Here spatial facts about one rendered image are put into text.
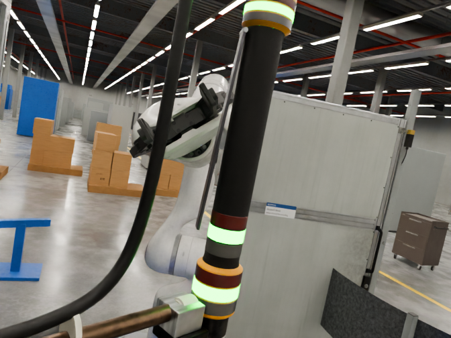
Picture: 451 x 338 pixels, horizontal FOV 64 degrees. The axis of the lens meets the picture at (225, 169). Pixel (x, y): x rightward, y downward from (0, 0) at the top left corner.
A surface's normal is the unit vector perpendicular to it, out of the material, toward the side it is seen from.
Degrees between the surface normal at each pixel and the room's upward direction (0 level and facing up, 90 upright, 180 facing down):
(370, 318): 90
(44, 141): 90
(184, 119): 80
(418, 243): 90
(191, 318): 90
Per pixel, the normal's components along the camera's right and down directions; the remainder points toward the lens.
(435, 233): 0.42, 0.17
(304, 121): 0.18, 0.15
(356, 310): -0.89, -0.13
